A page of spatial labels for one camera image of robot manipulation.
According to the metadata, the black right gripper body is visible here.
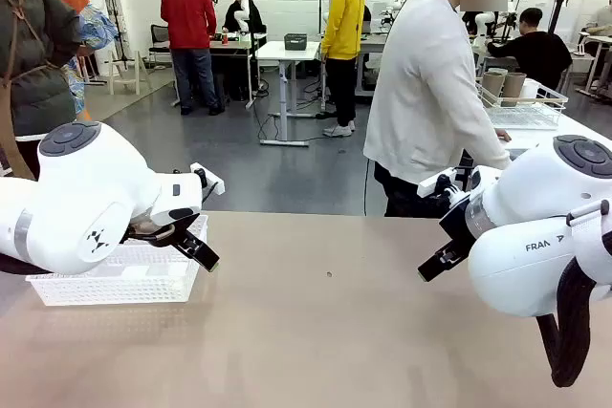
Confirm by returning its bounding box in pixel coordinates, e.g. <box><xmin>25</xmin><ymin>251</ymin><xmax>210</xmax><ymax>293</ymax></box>
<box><xmin>438</xmin><ymin>192</ymin><xmax>479</xmax><ymax>256</ymax></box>

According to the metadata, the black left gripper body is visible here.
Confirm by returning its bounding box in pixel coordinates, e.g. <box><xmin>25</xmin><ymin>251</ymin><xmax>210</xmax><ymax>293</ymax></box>
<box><xmin>124</xmin><ymin>207</ymin><xmax>202</xmax><ymax>246</ymax></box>

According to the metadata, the white perforated plastic basket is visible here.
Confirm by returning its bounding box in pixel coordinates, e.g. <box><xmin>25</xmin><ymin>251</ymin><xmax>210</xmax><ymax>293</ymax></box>
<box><xmin>26</xmin><ymin>214</ymin><xmax>210</xmax><ymax>307</ymax></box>

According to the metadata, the brown tall cup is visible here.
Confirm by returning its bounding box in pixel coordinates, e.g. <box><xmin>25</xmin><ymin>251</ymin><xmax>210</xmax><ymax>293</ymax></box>
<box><xmin>481</xmin><ymin>71</ymin><xmax>508</xmax><ymax>108</ymax></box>
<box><xmin>500</xmin><ymin>72</ymin><xmax>527</xmax><ymax>108</ymax></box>

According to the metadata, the person right forearm white sleeve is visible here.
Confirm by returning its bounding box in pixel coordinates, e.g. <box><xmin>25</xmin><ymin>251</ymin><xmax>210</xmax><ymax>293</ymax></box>
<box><xmin>470</xmin><ymin>111</ymin><xmax>512</xmax><ymax>171</ymax></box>

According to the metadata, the person in white sweater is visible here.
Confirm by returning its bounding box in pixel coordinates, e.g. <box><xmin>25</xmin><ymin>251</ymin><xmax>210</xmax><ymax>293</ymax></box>
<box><xmin>362</xmin><ymin>0</ymin><xmax>513</xmax><ymax>218</ymax></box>

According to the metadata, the white side table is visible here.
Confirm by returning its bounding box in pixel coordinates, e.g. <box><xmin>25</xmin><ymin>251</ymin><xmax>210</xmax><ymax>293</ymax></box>
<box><xmin>487</xmin><ymin>109</ymin><xmax>612</xmax><ymax>161</ymax></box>

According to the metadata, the white cup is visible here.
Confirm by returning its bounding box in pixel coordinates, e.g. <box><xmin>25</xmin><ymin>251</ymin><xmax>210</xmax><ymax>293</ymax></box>
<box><xmin>519</xmin><ymin>77</ymin><xmax>542</xmax><ymax>99</ymax></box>

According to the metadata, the white step stool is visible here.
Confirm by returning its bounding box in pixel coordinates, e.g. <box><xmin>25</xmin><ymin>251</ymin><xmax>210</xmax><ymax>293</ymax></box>
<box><xmin>105</xmin><ymin>49</ymin><xmax>153</xmax><ymax>96</ymax></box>

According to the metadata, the black tripod stand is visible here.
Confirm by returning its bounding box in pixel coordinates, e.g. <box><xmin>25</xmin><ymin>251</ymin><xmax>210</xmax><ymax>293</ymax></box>
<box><xmin>98</xmin><ymin>0</ymin><xmax>136</xmax><ymax>71</ymax></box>

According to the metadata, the person in black sweater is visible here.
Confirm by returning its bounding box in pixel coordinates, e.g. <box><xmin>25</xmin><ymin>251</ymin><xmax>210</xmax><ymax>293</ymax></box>
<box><xmin>487</xmin><ymin>7</ymin><xmax>574</xmax><ymax>94</ymax></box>

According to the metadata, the black office chair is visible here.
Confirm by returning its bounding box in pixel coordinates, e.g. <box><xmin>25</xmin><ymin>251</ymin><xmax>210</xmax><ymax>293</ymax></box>
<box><xmin>148</xmin><ymin>24</ymin><xmax>174</xmax><ymax>68</ymax></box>

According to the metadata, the white standing desk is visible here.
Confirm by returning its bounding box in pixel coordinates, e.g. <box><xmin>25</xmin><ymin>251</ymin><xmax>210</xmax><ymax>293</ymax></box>
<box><xmin>255</xmin><ymin>39</ymin><xmax>322</xmax><ymax>147</ymax></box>

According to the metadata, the person in orange and blue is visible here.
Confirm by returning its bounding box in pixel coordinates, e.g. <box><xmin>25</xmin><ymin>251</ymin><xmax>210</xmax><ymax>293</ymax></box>
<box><xmin>21</xmin><ymin>0</ymin><xmax>120</xmax><ymax>121</ymax></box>

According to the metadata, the person in red hoodie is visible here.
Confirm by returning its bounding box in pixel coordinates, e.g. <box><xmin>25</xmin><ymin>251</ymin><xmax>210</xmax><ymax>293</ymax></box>
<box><xmin>160</xmin><ymin>0</ymin><xmax>226</xmax><ymax>117</ymax></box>

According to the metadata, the person in grey vest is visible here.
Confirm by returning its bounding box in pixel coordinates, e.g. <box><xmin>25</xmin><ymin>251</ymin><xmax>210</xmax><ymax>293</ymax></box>
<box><xmin>0</xmin><ymin>0</ymin><xmax>83</xmax><ymax>183</ymax></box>

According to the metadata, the person in black jacket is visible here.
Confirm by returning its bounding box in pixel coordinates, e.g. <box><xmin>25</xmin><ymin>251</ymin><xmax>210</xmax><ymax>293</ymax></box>
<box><xmin>222</xmin><ymin>0</ymin><xmax>268</xmax><ymax>46</ymax></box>

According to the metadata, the person in yellow hoodie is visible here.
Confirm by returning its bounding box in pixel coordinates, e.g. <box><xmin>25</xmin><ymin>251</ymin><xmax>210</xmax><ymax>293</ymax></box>
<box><xmin>319</xmin><ymin>0</ymin><xmax>369</xmax><ymax>138</ymax></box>

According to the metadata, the person in grey top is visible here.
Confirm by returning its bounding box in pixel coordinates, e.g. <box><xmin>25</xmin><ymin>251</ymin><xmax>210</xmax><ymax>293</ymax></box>
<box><xmin>585</xmin><ymin>0</ymin><xmax>612</xmax><ymax>37</ymax></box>

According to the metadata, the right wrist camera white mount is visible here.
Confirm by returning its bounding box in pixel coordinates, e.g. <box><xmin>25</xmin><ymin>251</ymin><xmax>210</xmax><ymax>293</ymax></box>
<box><xmin>417</xmin><ymin>166</ymin><xmax>501</xmax><ymax>204</ymax></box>

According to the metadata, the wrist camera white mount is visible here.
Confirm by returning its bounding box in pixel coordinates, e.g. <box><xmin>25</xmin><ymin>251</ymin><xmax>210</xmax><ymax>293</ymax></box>
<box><xmin>417</xmin><ymin>166</ymin><xmax>501</xmax><ymax>204</ymax></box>
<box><xmin>189</xmin><ymin>162</ymin><xmax>226</xmax><ymax>197</ymax></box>

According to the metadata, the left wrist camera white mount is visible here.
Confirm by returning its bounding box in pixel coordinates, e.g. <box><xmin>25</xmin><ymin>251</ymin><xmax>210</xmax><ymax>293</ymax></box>
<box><xmin>189</xmin><ymin>162</ymin><xmax>226</xmax><ymax>197</ymax></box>

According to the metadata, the white wire dish rack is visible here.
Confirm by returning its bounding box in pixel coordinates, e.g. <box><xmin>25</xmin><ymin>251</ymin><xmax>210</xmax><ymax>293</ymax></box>
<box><xmin>475</xmin><ymin>77</ymin><xmax>569</xmax><ymax>131</ymax></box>

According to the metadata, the black camera stand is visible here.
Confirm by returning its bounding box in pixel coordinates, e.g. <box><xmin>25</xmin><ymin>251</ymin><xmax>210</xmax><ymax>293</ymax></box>
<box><xmin>547</xmin><ymin>0</ymin><xmax>575</xmax><ymax>37</ymax></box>

